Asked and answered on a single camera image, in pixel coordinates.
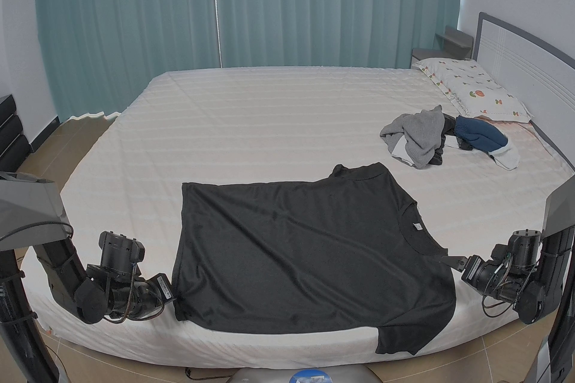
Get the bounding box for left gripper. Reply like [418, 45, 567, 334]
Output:
[114, 273, 177, 321]

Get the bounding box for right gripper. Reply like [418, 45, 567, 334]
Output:
[462, 255, 504, 297]

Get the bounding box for black T-shirt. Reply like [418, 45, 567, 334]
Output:
[172, 162, 458, 356]

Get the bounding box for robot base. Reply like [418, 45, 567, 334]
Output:
[227, 365, 382, 383]

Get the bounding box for pile of clothes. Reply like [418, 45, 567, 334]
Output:
[379, 104, 522, 171]

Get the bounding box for white printed pillow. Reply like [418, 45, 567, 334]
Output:
[412, 57, 534, 123]

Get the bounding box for bed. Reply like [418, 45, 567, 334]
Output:
[20, 11, 575, 373]

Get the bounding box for grey bedside table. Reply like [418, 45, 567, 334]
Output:
[411, 25, 474, 69]

